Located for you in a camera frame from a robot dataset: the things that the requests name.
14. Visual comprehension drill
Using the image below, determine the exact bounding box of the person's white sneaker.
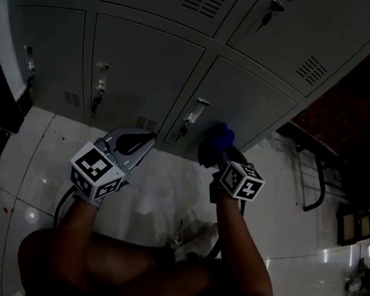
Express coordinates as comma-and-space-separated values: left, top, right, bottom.
165, 214, 222, 269

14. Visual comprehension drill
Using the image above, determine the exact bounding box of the person's left forearm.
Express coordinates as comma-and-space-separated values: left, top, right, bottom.
50, 192, 109, 270

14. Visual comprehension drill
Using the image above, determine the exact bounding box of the person's leg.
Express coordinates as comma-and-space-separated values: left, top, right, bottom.
144, 244, 239, 296
9, 221, 168, 296

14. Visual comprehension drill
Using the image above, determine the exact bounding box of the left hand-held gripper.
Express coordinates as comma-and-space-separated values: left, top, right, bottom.
62, 117, 158, 216

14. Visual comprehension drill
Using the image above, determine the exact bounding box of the person's right leg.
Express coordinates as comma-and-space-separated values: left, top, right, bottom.
144, 244, 239, 296

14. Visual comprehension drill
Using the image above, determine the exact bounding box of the gray metal locker cabinet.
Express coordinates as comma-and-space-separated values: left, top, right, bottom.
0, 0, 370, 193

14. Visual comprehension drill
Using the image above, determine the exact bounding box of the person's right forearm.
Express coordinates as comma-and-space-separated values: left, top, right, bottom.
198, 193, 297, 296

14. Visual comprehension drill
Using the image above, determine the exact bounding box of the blue cloth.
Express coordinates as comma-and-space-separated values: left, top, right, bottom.
195, 118, 238, 173

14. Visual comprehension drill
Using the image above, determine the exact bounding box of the black metal tube frame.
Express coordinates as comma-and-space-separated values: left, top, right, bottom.
282, 141, 334, 215

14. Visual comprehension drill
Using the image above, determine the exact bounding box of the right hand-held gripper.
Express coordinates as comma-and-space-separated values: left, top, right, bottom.
207, 143, 272, 212

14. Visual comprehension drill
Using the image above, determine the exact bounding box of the person's left leg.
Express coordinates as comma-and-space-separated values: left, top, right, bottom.
9, 221, 168, 296

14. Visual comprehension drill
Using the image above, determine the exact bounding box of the black frame with yellow panels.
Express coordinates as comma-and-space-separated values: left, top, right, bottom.
330, 202, 370, 252

